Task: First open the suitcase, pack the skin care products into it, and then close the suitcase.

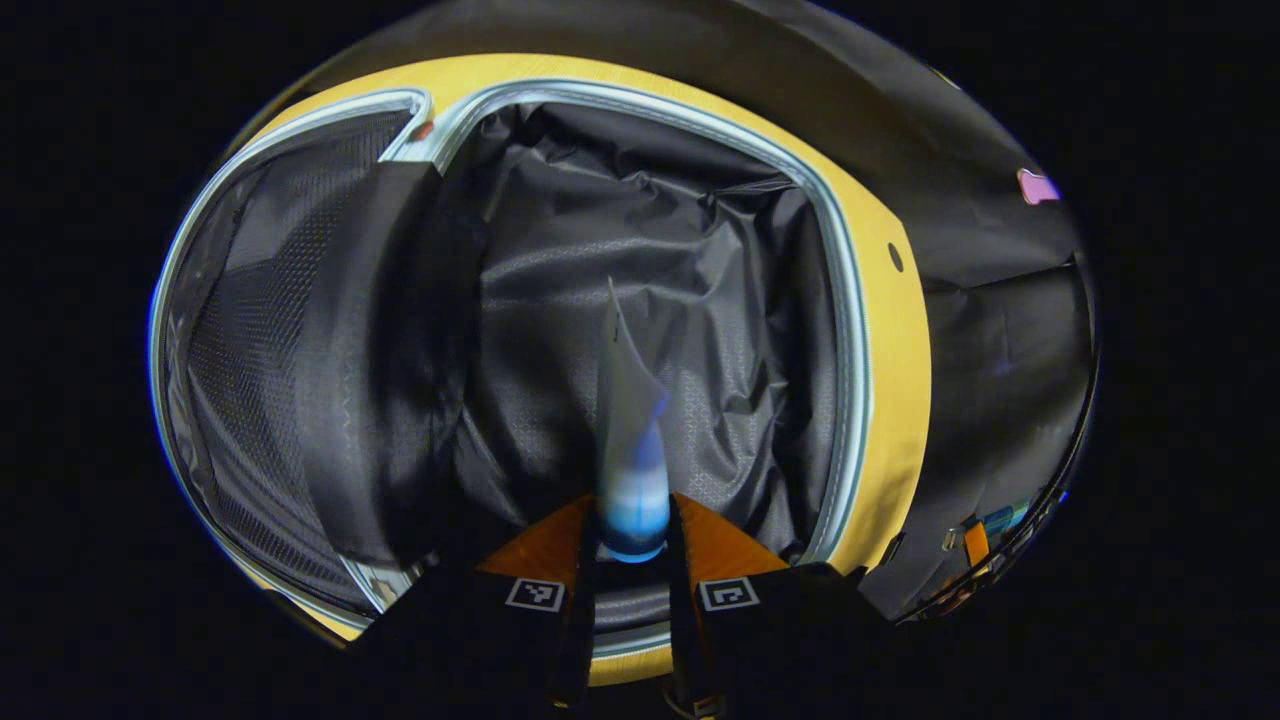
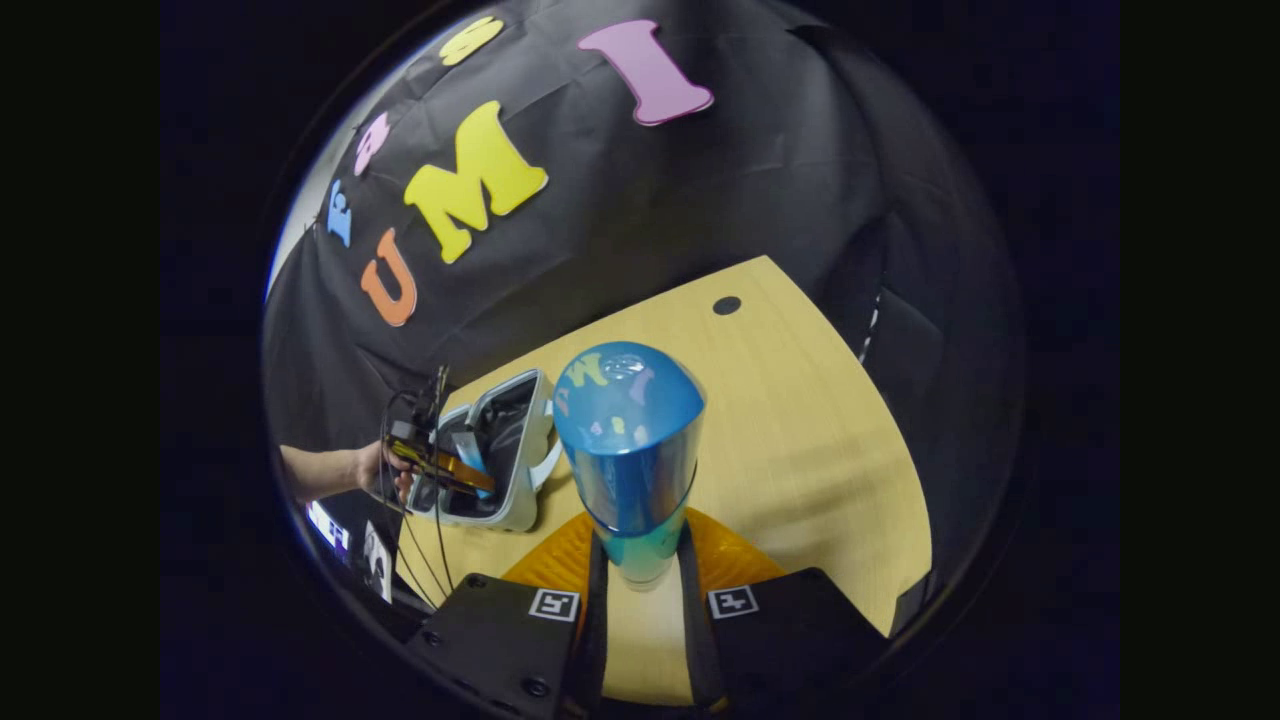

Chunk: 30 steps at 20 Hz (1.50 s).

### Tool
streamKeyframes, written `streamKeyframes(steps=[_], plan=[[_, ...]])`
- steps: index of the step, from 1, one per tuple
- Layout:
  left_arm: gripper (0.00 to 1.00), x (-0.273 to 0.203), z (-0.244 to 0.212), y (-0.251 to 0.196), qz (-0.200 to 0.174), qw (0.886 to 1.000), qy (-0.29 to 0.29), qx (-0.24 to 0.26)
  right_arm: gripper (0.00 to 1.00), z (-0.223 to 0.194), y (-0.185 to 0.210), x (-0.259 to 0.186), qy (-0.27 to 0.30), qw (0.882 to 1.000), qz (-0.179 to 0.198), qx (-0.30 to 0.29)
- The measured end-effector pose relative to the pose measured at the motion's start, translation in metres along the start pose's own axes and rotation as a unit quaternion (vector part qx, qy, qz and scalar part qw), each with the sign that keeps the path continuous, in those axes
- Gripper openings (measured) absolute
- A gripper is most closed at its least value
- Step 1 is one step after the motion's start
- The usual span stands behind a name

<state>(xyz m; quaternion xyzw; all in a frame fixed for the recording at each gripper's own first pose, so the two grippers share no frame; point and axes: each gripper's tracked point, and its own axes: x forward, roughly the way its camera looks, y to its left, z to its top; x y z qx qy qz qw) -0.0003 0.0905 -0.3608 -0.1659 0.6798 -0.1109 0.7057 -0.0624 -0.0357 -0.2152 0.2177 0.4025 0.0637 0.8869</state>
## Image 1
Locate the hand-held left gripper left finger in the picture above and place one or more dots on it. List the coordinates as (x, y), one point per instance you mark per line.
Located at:
(480, 630)

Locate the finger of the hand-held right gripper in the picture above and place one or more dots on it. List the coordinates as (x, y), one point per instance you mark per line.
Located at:
(977, 545)

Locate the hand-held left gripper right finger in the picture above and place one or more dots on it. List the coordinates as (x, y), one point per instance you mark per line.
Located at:
(780, 620)

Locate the translucent blue bottle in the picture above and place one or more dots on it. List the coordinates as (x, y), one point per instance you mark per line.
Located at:
(1003, 518)

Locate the light blue suitcase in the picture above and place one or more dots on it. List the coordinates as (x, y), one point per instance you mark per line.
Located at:
(620, 250)

